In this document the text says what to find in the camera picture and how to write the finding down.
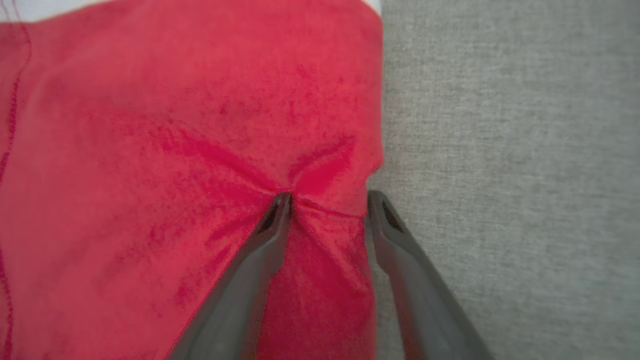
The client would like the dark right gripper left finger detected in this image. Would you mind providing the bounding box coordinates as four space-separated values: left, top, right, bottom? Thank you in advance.
167 191 293 360

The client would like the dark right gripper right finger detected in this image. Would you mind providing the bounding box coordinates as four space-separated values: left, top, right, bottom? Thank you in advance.
366 190 496 360

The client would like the red garment with white stripes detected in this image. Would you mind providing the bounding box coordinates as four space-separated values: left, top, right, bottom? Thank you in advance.
0 0 385 360

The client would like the grey fabric sofa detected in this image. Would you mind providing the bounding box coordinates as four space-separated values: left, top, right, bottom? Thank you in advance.
370 0 640 360

